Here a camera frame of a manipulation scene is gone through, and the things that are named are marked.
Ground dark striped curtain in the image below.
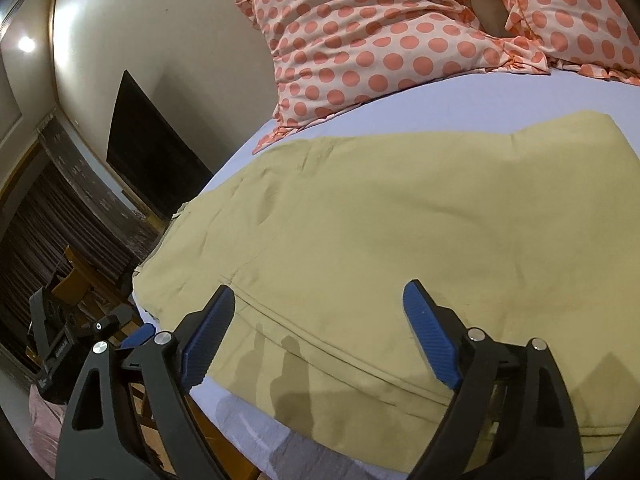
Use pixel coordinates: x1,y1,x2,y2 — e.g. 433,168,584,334
0,157,151,366

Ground black wall television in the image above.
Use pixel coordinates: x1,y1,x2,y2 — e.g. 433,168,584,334
106,70,217,212

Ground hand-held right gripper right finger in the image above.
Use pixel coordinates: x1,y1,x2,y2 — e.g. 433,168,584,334
402,280,587,480

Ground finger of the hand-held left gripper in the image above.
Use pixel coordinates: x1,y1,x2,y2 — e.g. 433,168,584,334
75,314,157,351

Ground large polka dot pillow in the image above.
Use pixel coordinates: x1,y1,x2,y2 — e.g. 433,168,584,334
234,0,553,157

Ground person's left forearm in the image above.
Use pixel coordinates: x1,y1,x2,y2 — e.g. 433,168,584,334
26,384,70,467

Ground wooden chair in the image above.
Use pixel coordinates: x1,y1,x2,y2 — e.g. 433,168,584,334
50,245,151,346

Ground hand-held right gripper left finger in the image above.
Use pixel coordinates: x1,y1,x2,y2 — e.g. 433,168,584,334
56,284,261,480

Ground khaki pants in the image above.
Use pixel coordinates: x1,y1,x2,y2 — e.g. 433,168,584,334
131,109,640,476

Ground grey patterned curtain valance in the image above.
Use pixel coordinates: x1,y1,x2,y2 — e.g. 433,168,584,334
37,119,163,246

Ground small polka dot pillow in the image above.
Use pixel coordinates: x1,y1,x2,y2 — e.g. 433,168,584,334
481,0,640,86

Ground bed with lavender sheet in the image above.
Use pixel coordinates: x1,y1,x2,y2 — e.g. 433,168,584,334
129,66,640,480

